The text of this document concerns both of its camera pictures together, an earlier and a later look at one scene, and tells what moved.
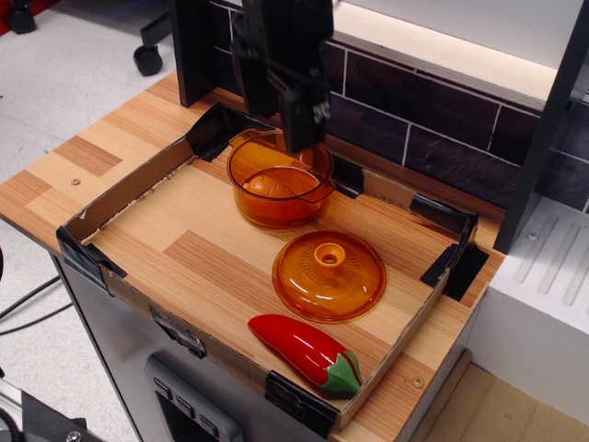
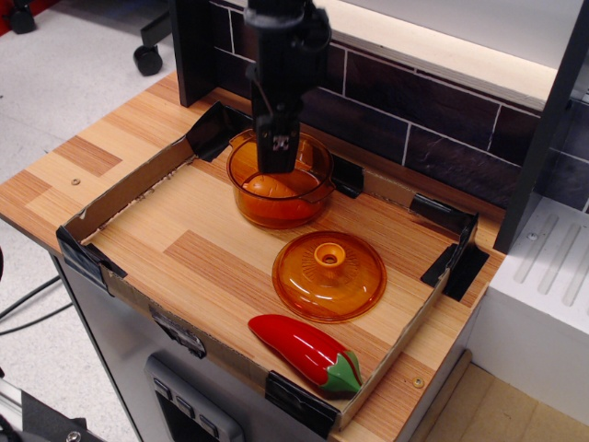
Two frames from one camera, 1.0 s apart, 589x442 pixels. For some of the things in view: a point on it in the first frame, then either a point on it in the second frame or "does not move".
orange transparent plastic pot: [274, 188] does not move
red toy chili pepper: [310, 353] does not move
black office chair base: [147, 58] does not move
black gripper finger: [306, 116] -> [277, 147]
